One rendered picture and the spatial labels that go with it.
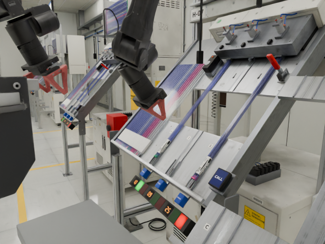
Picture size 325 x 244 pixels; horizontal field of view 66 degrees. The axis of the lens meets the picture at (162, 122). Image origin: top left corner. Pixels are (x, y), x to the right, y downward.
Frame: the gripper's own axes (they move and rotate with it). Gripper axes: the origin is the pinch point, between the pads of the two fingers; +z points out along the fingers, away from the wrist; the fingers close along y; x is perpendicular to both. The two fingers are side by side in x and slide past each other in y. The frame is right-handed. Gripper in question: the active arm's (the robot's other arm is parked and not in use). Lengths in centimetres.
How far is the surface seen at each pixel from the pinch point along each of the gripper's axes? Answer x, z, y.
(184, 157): 2.2, 15.3, -1.9
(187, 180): 8.0, 16.1, -9.5
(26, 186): 89, 54, 184
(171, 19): -98, 7, 127
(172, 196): 8, 62, 40
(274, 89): -29.0, 10.9, -16.1
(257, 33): -47.0, 1.7, -0.3
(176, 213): 17.0, 18.3, -12.8
